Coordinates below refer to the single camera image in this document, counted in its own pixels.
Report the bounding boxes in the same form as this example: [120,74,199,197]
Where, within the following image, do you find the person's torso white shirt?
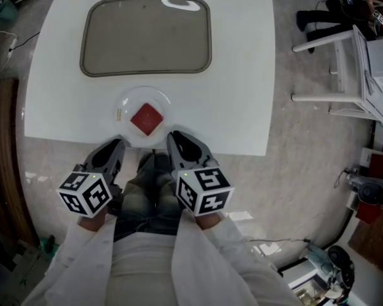
[108,231,179,306]

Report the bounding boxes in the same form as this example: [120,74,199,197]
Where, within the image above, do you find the plastic bag pile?
[15,234,60,267]

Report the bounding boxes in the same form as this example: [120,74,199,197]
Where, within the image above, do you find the green bin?
[0,0,19,20]

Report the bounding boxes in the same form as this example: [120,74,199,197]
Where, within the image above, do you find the grey floor fan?
[350,173,383,208]

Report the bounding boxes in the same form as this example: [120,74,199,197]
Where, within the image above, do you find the white round plate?
[116,86,174,149]

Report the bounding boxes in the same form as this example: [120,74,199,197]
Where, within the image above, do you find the black round fan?
[326,245,356,291]

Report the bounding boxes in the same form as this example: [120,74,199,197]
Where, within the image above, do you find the person's legs grey trousers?
[114,153,183,235]

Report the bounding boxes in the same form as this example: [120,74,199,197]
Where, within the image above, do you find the white side table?
[291,24,383,120]

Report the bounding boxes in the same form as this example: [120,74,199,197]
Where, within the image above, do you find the brown wooden bench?
[0,78,41,251]

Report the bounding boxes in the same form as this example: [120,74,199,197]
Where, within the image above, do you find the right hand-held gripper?
[165,131,236,218]

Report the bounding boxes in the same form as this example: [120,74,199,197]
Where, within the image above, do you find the red square food piece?
[130,103,165,137]

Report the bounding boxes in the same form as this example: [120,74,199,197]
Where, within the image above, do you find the black floor cable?
[248,237,313,245]

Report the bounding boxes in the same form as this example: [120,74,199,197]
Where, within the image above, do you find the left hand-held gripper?
[56,138,127,219]

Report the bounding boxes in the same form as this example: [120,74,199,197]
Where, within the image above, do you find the white power strip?
[6,36,19,59]

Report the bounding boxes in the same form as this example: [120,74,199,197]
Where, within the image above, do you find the person's right forearm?
[170,208,303,306]

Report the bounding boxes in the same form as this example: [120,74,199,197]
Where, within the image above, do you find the person's left forearm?
[20,202,119,306]

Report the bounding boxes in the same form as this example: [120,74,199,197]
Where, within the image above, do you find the grey serving tray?
[79,0,213,78]

